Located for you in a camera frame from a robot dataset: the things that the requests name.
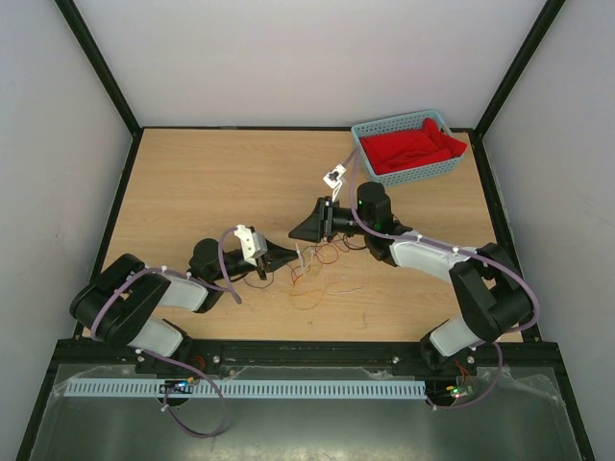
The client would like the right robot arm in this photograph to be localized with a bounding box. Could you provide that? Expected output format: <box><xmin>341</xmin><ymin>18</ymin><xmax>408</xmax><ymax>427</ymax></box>
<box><xmin>288</xmin><ymin>182</ymin><xmax>535</xmax><ymax>374</ymax></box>

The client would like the right green circuit board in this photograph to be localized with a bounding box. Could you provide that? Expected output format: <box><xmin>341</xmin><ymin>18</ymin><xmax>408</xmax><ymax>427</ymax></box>
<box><xmin>445</xmin><ymin>383</ymin><xmax>474</xmax><ymax>400</ymax></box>

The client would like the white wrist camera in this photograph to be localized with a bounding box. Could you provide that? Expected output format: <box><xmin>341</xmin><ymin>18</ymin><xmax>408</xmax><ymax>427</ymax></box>
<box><xmin>234</xmin><ymin>225</ymin><xmax>268</xmax><ymax>267</ymax></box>
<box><xmin>323</xmin><ymin>163</ymin><xmax>347</xmax><ymax>203</ymax></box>

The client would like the green circuit board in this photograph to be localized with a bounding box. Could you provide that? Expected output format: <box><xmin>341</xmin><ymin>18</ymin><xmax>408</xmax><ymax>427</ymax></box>
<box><xmin>445</xmin><ymin>383</ymin><xmax>474</xmax><ymax>400</ymax></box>
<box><xmin>159</xmin><ymin>379</ymin><xmax>194</xmax><ymax>395</ymax></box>

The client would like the black aluminium frame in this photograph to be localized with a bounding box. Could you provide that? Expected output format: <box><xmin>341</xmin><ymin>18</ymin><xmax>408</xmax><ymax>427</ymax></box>
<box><xmin>16</xmin><ymin>1</ymin><xmax>595</xmax><ymax>460</ymax></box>

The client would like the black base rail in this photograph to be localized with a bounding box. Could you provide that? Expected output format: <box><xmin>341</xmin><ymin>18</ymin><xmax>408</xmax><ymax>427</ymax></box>
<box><xmin>50</xmin><ymin>338</ymin><xmax>563</xmax><ymax>378</ymax></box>

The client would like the light blue plastic basket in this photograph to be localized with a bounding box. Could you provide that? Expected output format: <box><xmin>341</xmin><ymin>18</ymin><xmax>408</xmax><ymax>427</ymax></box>
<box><xmin>351</xmin><ymin>109</ymin><xmax>468</xmax><ymax>187</ymax></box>

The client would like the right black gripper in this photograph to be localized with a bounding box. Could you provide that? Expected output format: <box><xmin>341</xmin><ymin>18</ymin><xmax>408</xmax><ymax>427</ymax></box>
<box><xmin>288</xmin><ymin>195</ymin><xmax>373</xmax><ymax>244</ymax></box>

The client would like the left green circuit board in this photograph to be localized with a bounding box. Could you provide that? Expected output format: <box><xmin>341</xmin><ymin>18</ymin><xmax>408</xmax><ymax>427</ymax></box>
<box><xmin>159</xmin><ymin>379</ymin><xmax>194</xmax><ymax>395</ymax></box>

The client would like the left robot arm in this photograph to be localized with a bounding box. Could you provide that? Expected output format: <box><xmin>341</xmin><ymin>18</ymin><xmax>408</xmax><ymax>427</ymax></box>
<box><xmin>69</xmin><ymin>238</ymin><xmax>298</xmax><ymax>373</ymax></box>

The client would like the light blue slotted cable duct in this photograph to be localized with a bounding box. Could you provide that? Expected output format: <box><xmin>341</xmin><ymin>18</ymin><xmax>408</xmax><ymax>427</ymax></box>
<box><xmin>63</xmin><ymin>378</ymin><xmax>426</xmax><ymax>400</ymax></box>

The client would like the red cloth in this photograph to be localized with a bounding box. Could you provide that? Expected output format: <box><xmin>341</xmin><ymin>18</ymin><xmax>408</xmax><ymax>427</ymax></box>
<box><xmin>360</xmin><ymin>118</ymin><xmax>467</xmax><ymax>175</ymax></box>

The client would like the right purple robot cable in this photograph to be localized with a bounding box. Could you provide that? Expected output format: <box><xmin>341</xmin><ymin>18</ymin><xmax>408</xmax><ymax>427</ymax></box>
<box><xmin>343</xmin><ymin>148</ymin><xmax>543</xmax><ymax>412</ymax></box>

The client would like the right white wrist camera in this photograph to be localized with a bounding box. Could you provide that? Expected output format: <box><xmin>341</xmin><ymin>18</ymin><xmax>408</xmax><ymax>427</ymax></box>
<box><xmin>323</xmin><ymin>163</ymin><xmax>347</xmax><ymax>203</ymax></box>

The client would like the white zip tie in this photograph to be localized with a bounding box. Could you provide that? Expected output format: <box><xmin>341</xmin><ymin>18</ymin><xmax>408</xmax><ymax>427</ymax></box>
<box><xmin>295</xmin><ymin>244</ymin><xmax>308</xmax><ymax>273</ymax></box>

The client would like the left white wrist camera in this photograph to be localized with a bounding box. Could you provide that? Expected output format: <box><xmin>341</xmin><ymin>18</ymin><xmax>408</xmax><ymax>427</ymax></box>
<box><xmin>234</xmin><ymin>225</ymin><xmax>268</xmax><ymax>267</ymax></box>

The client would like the white wire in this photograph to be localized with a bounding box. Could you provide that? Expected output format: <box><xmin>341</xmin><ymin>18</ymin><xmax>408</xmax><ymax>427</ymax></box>
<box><xmin>307</xmin><ymin>244</ymin><xmax>371</xmax><ymax>297</ymax></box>

